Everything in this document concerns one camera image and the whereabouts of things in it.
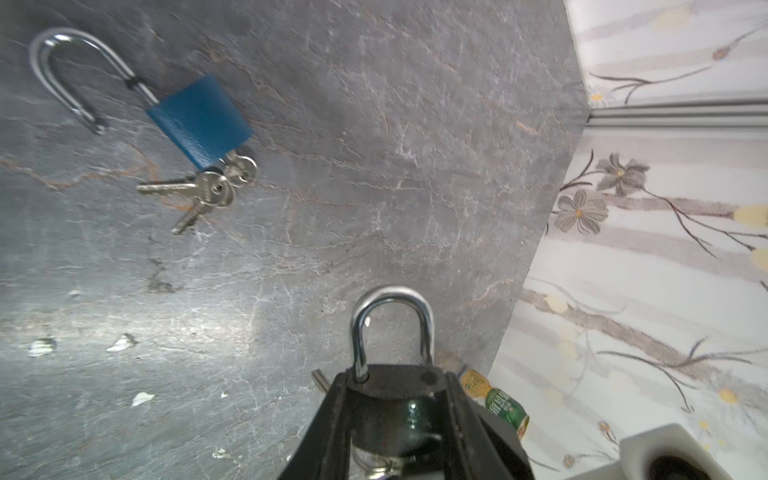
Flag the round tin can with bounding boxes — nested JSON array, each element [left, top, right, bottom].
[[459, 368, 530, 440]]

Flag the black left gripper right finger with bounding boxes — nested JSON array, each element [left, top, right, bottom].
[[443, 373, 534, 479]]

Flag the silver key bunch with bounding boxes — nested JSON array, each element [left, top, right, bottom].
[[136, 152, 258, 235]]

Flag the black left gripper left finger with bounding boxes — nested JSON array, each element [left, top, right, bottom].
[[279, 372, 351, 480]]

